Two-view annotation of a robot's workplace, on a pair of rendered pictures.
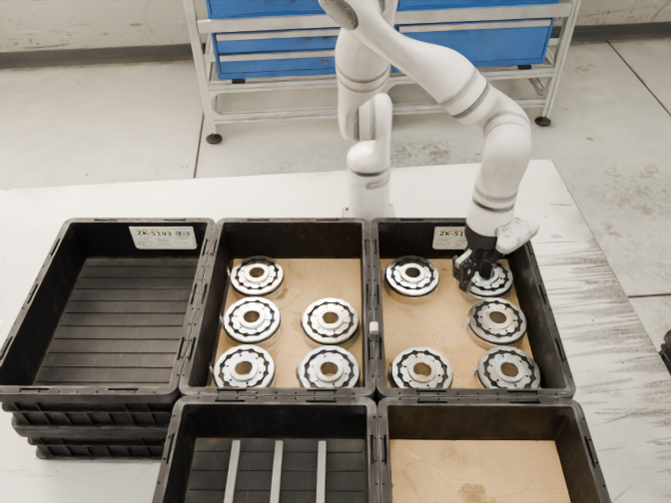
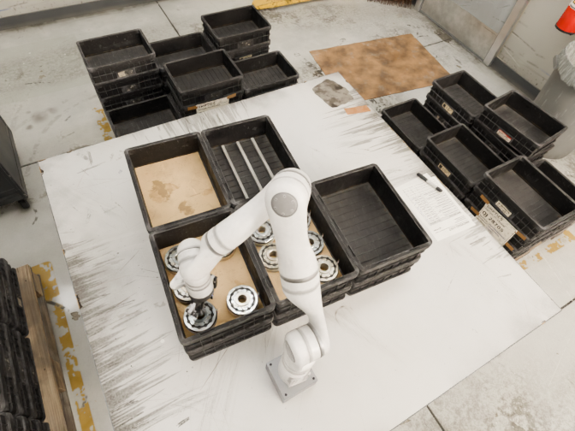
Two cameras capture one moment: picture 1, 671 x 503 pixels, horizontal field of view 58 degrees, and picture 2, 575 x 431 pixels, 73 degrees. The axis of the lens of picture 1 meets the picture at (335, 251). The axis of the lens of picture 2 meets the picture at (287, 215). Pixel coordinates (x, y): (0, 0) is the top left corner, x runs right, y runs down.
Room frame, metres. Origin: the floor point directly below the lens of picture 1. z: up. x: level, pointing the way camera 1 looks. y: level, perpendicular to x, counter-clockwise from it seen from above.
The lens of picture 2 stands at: (1.23, -0.30, 2.06)
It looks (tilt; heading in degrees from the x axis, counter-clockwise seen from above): 56 degrees down; 148
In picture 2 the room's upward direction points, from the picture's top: 8 degrees clockwise
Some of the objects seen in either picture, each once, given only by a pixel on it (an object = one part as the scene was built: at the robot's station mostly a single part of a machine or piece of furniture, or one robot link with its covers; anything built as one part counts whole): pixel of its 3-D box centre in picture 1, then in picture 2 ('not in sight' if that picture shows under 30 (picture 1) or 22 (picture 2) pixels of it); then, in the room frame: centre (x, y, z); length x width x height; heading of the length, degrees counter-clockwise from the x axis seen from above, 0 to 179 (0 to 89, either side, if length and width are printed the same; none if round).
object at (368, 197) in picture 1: (368, 195); (295, 363); (1.04, -0.08, 0.85); 0.09 x 0.09 x 0.17; 86
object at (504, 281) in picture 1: (485, 275); (199, 315); (0.79, -0.29, 0.86); 0.10 x 0.10 x 0.01
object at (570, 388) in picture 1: (458, 298); (210, 269); (0.68, -0.21, 0.92); 0.40 x 0.30 x 0.02; 178
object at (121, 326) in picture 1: (122, 316); (364, 221); (0.70, 0.39, 0.87); 0.40 x 0.30 x 0.11; 178
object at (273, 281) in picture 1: (257, 274); (323, 268); (0.80, 0.15, 0.86); 0.10 x 0.10 x 0.01
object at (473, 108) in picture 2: not in sight; (457, 112); (-0.08, 1.80, 0.31); 0.40 x 0.30 x 0.34; 4
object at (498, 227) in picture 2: not in sight; (494, 223); (0.78, 1.30, 0.41); 0.31 x 0.02 x 0.16; 3
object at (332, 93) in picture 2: not in sight; (332, 91); (-0.17, 0.76, 0.71); 0.22 x 0.19 x 0.01; 4
